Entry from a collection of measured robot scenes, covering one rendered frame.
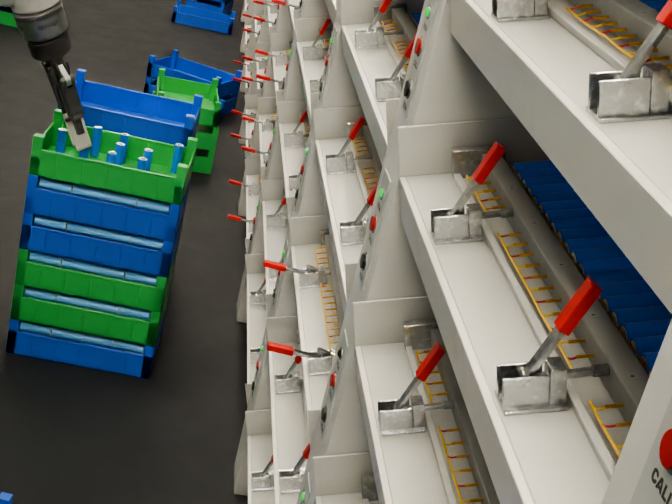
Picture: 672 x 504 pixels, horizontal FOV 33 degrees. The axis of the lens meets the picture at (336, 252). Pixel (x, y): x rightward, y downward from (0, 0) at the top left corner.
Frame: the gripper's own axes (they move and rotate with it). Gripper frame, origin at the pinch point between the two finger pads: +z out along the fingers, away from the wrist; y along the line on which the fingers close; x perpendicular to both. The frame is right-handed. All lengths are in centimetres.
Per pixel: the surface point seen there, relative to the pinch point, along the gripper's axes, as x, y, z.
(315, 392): -1, 98, -1
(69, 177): -4.8, 2.4, 7.6
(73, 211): -6.3, 3.2, 14.5
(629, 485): -17, 173, -58
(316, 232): 21, 56, 6
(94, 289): -8.0, 6.4, 31.2
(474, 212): 2, 133, -44
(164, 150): 17.6, -6.7, 14.9
